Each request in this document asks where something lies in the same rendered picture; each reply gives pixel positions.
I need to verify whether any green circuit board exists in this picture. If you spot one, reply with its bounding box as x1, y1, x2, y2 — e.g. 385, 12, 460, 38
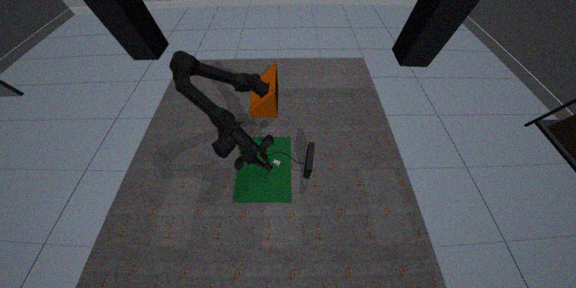
233, 137, 292, 203

